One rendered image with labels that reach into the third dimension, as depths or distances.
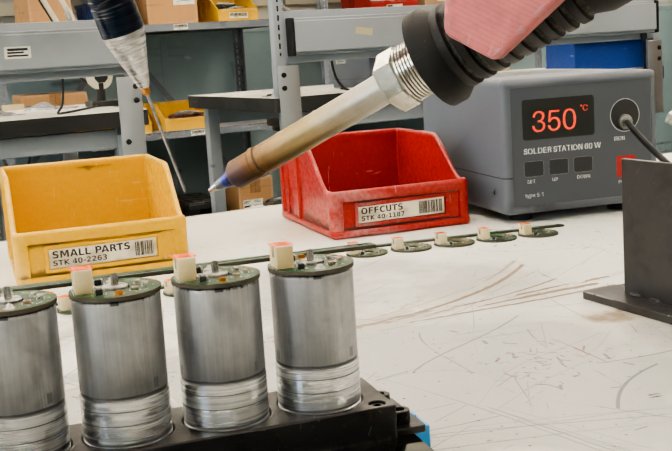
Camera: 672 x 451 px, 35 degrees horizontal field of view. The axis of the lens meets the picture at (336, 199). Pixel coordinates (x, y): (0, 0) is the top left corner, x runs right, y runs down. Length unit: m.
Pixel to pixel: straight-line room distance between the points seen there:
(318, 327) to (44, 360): 0.07
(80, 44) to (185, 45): 2.35
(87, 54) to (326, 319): 2.41
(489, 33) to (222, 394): 0.13
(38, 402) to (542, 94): 0.49
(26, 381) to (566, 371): 0.20
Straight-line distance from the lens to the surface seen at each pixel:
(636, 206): 0.49
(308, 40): 2.89
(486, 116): 0.73
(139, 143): 2.75
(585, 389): 0.39
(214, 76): 5.05
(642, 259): 0.49
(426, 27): 0.25
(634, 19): 3.55
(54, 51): 2.67
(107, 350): 0.29
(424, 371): 0.41
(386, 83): 0.26
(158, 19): 4.54
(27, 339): 0.29
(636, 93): 0.75
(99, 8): 0.27
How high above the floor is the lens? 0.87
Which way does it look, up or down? 8 degrees down
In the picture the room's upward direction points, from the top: 4 degrees counter-clockwise
